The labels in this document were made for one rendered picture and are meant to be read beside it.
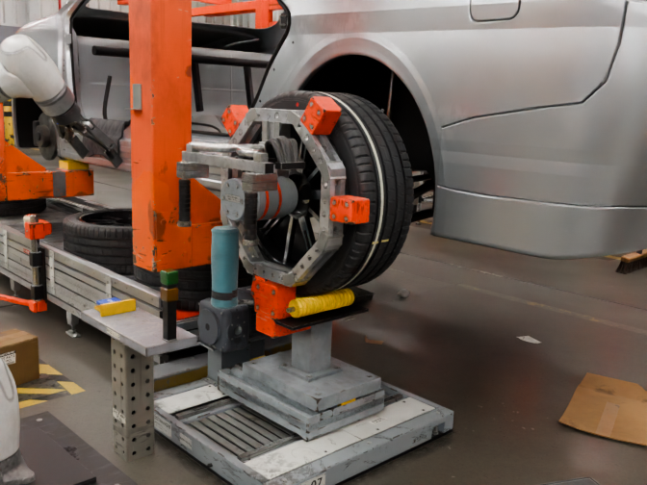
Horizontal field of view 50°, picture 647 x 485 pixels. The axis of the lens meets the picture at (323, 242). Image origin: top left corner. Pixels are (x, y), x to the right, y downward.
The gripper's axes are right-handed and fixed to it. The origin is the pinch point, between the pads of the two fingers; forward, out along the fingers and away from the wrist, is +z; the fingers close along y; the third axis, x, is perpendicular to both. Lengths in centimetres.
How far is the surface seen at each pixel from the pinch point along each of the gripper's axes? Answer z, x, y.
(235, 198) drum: 23.3, -11.9, -30.4
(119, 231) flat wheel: 112, -28, 89
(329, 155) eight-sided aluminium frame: 20, -32, -54
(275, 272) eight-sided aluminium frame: 49, -5, -40
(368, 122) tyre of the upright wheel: 23, -49, -57
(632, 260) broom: 339, -232, -117
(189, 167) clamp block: 18.6, -15.4, -12.6
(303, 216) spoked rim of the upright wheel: 44, -24, -41
